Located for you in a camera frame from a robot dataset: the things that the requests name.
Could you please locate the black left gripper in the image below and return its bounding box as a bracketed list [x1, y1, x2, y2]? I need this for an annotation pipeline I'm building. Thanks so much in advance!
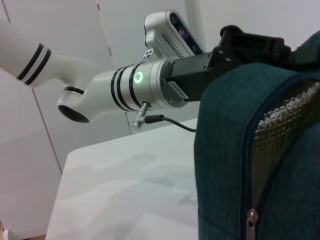
[166, 24, 320, 104]

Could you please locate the dark teal insulated lunch bag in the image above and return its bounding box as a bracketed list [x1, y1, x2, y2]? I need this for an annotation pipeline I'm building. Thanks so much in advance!
[193, 31, 320, 240]

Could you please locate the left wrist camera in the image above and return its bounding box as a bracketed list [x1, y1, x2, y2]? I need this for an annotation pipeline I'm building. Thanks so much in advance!
[143, 9, 205, 63]

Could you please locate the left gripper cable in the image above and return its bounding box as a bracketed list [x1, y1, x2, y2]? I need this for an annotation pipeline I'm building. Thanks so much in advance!
[131, 100, 199, 134]

